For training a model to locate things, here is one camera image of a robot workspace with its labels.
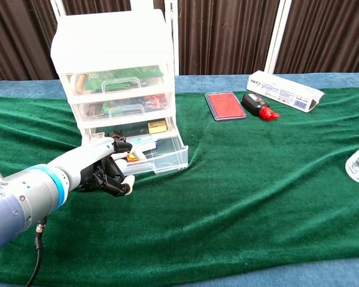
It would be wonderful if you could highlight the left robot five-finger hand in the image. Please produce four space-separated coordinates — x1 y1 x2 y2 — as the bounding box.
47 136 147 198

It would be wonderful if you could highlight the white drawer organizer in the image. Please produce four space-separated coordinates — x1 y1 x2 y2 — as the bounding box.
50 8 177 147

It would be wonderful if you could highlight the white tube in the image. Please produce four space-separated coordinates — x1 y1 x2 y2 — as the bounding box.
127 134 156 149

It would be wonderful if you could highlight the wooden cylinder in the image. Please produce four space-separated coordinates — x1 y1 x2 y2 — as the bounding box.
75 74 87 94

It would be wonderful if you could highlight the small yellow box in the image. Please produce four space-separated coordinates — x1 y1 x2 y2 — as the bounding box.
147 118 168 135

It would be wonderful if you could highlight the red snack packet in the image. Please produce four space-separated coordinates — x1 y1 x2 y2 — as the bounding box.
143 94 168 110

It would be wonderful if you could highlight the green velvet cloth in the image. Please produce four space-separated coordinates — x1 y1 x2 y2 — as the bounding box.
0 86 359 280

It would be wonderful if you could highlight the black stamp with red cap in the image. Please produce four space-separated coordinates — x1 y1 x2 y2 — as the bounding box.
241 92 281 122

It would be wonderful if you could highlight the dark folding screen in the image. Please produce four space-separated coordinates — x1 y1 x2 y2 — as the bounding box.
0 0 359 84

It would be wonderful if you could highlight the long white carton box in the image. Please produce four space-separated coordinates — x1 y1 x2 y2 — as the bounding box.
246 70 325 114

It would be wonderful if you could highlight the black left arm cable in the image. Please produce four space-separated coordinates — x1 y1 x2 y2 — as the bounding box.
25 218 48 287

